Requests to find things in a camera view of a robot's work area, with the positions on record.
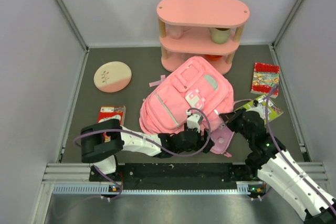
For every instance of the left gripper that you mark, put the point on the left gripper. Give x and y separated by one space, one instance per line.
200 142

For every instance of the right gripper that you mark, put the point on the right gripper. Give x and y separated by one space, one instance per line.
229 121

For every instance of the pink student backpack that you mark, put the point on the pink student backpack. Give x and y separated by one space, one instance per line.
195 84

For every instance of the green book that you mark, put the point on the green book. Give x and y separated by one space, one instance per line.
273 110

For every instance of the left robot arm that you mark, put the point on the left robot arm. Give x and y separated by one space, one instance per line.
101 141

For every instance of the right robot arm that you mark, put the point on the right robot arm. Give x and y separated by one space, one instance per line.
270 162

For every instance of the purple pencil case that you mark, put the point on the purple pencil case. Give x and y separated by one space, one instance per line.
221 137

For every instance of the red comic book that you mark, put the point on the red comic book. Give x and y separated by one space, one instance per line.
265 76

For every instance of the orange bowl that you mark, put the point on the orange bowl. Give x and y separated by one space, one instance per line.
213 57

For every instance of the green cup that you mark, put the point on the green cup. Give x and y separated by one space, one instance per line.
219 35

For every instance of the red and white book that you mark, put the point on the red and white book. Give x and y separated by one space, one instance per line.
112 112

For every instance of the pink three-tier shelf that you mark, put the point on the pink three-tier shelf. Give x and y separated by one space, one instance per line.
200 15

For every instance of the pink and cream plate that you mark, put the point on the pink and cream plate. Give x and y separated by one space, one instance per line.
112 76

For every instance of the pink mug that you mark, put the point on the pink mug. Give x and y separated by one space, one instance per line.
176 32

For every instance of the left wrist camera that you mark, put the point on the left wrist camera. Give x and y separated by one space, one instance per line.
194 119

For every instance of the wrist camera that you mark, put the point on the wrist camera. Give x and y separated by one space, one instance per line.
194 119
259 104

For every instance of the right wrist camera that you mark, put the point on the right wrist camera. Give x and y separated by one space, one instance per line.
259 104

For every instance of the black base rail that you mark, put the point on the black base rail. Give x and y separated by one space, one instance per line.
187 176

